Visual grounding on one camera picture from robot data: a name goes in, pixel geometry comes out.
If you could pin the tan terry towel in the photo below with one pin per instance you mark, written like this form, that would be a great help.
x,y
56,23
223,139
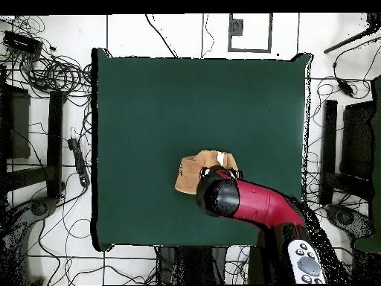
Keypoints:
x,y
189,178

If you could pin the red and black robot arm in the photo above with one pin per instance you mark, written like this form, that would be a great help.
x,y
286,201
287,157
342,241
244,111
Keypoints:
x,y
262,205

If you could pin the dark flat panel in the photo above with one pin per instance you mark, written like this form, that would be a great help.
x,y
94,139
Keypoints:
x,y
357,140
19,125

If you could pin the dark green table cloth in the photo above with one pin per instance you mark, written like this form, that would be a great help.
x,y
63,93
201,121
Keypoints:
x,y
178,113

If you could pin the black power strip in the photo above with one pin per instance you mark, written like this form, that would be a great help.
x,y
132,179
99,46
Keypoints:
x,y
79,164

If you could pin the black stand base foot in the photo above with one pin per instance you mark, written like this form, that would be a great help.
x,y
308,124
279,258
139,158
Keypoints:
x,y
38,207
348,219

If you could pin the black power adapter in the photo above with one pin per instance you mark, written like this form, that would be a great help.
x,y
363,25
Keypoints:
x,y
346,88

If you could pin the black rod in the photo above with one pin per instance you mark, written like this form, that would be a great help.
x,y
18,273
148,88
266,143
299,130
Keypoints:
x,y
351,40

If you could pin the black rectangular box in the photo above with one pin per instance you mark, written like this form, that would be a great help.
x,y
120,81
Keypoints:
x,y
22,42

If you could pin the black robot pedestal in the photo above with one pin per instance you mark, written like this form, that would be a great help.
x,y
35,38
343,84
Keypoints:
x,y
193,265

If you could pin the black upright post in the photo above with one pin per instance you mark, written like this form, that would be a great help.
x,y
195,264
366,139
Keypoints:
x,y
329,143
55,143

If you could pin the grey square floor frame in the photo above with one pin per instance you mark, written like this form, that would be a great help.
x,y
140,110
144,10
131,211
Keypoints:
x,y
270,32

